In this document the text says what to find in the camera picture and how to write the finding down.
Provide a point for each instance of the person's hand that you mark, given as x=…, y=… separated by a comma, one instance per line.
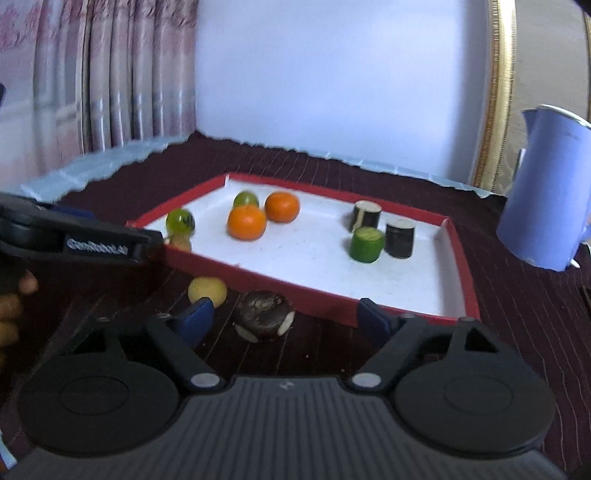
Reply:
x=12, y=308

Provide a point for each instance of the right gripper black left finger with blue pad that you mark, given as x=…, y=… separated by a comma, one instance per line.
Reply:
x=177, y=335

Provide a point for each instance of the red shallow box tray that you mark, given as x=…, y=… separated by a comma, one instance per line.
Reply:
x=308, y=261

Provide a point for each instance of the dark brown mangosteen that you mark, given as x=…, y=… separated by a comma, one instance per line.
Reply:
x=261, y=315

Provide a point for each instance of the blue electric kettle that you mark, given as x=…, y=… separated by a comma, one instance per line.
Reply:
x=547, y=214

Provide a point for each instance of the dark maroon striped cloth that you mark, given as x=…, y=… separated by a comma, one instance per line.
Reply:
x=544, y=315

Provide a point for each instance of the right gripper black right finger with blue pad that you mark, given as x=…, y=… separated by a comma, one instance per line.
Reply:
x=397, y=337

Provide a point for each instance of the green cucumber piece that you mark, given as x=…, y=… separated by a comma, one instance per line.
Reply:
x=366, y=244

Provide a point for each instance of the small yellow fruit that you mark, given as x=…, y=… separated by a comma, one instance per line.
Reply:
x=207, y=287

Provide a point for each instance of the orange tangerine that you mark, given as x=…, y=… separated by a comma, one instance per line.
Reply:
x=246, y=223
x=282, y=207

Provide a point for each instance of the gold framed headboard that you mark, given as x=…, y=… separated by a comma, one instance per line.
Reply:
x=535, y=56

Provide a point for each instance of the pink patterned curtain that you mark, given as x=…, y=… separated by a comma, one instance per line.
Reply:
x=82, y=76

